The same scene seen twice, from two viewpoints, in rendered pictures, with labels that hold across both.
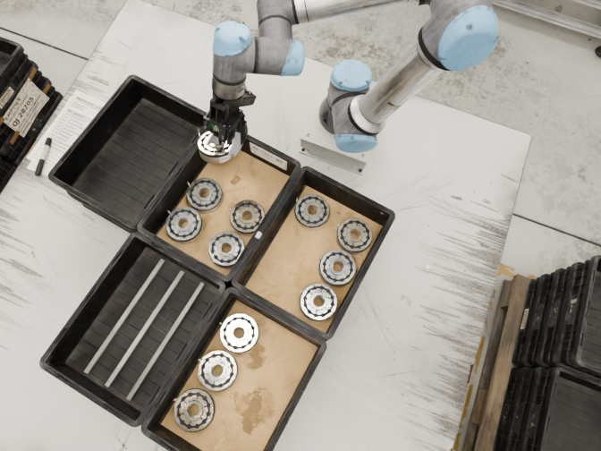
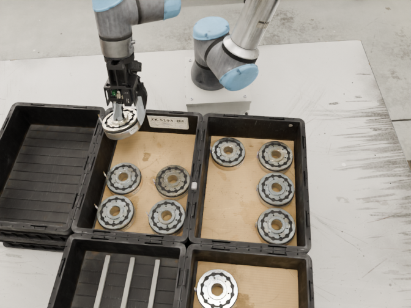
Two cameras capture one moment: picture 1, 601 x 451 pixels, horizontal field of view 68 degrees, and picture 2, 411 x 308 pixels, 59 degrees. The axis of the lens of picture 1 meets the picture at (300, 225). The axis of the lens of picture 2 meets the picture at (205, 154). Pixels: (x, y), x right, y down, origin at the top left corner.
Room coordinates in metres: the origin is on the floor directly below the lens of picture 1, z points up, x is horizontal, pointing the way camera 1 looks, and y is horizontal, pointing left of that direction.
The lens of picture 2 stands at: (-0.09, 0.19, 1.80)
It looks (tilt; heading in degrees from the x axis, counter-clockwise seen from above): 59 degrees down; 345
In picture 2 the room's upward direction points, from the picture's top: 4 degrees counter-clockwise
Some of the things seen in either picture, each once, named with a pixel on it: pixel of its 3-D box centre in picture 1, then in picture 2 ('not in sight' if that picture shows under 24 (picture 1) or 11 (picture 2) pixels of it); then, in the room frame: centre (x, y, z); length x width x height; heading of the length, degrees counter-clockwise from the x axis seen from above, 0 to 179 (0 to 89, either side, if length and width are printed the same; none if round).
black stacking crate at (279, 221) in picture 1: (314, 252); (249, 184); (0.31, -0.05, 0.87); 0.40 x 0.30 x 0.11; 156
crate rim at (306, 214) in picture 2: (316, 248); (251, 176); (0.31, -0.05, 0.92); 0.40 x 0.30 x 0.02; 156
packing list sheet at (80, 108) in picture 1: (76, 137); not in sight; (0.68, 0.79, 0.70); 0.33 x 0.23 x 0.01; 164
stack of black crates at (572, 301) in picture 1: (586, 327); not in sight; (0.25, -1.13, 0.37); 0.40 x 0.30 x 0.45; 164
